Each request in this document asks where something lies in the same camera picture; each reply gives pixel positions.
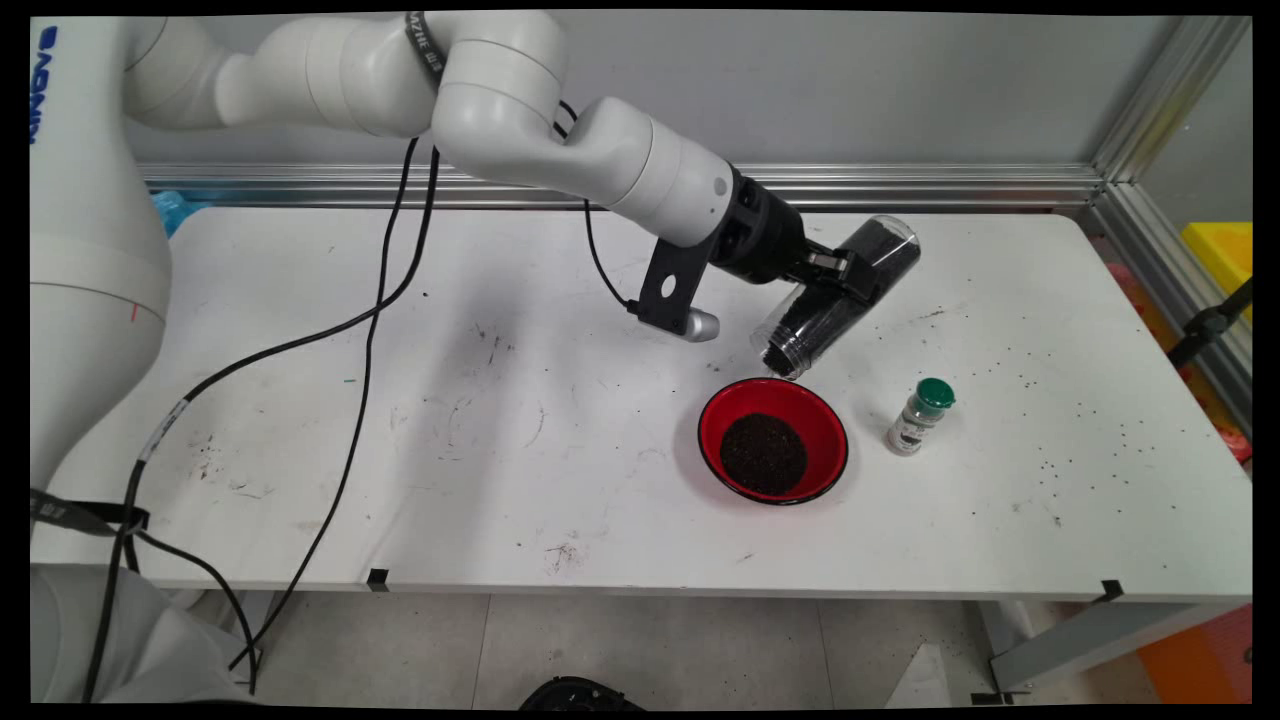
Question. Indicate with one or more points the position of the black round floor object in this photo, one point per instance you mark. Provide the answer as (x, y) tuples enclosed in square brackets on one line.
[(580, 695)]

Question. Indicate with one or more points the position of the orange floor box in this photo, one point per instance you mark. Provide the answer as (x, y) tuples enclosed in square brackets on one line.
[(1200, 660)]

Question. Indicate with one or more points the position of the black tape marker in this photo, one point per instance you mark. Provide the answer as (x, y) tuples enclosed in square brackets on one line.
[(1110, 591), (378, 579)]

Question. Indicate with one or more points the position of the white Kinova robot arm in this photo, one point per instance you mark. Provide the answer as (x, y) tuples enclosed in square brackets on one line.
[(500, 110)]

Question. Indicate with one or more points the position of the black clamp stand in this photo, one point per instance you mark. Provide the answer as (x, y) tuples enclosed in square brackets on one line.
[(1210, 325)]

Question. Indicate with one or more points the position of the aluminium frame post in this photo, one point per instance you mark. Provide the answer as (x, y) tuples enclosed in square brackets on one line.
[(1160, 100)]

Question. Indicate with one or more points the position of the red bowl black rim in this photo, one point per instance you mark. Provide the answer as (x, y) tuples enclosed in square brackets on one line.
[(730, 402)]

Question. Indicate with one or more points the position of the grey table leg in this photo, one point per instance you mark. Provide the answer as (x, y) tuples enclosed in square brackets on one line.
[(255, 620)]

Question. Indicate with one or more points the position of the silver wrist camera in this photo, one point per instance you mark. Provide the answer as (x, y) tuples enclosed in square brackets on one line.
[(703, 325)]

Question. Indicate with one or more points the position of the small spice bottle green cap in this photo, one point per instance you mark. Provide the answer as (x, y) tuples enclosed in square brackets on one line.
[(915, 425)]

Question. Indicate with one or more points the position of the long aluminium frame rail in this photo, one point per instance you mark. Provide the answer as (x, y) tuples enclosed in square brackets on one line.
[(1000, 185)]

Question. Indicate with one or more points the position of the blue cloth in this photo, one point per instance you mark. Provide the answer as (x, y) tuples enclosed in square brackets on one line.
[(170, 212)]

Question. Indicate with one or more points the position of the grey table leg beam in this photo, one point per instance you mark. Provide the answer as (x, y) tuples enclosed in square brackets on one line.
[(1090, 640)]

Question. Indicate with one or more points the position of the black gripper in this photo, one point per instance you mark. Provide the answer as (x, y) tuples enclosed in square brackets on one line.
[(765, 235)]

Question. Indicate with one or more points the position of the yellow plastic box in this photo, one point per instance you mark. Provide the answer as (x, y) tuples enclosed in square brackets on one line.
[(1225, 255)]

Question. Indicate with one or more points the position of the tall clear plastic jar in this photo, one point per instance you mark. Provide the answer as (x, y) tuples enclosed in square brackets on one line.
[(790, 350)]

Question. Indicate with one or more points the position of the short aluminium frame rail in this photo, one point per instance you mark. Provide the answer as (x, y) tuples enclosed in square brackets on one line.
[(1150, 260)]

